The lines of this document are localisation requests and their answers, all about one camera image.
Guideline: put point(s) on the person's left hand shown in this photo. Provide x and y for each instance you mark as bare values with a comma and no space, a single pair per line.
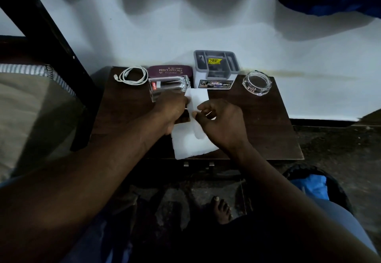
168,111

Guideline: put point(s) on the person's right hand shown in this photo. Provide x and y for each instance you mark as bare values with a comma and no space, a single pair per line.
226,125

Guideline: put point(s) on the person's left fingers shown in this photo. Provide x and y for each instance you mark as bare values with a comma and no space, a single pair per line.
182,101

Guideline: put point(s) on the person's right thumb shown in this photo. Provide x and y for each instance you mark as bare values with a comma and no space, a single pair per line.
201,118

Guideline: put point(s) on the clear drinking glass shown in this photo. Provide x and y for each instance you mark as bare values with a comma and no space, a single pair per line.
166,85

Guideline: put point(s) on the white cloth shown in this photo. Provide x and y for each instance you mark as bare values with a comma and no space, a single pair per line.
187,143

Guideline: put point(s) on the person's left forearm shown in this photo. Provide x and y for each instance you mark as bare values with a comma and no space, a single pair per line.
77,188

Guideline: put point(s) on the person's right forearm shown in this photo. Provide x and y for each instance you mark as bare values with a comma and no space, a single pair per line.
285,206

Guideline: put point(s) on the maroon spectacle case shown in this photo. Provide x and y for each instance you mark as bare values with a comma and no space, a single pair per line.
169,70

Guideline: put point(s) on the grey organizer tray box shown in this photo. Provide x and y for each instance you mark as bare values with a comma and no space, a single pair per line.
215,64

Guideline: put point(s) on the small dark wooden table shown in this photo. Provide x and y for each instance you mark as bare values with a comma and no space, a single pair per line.
262,123

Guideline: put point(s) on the clear glass ashtray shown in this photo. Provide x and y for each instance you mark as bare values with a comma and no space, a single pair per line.
257,82

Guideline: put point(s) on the person's bare foot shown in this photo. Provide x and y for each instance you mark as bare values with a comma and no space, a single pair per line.
221,210

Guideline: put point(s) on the blue plastic bag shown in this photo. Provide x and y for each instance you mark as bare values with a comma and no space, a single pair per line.
311,186

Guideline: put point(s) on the beige mattress striped edge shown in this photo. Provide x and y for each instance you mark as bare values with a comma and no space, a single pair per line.
32,114

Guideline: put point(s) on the black waste bin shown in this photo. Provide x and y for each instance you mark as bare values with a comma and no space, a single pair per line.
336,188

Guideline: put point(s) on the person's light blue trousers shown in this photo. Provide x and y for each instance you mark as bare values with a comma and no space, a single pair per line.
348,221

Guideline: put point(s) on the black bed frame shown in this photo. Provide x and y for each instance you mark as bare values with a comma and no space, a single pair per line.
50,42

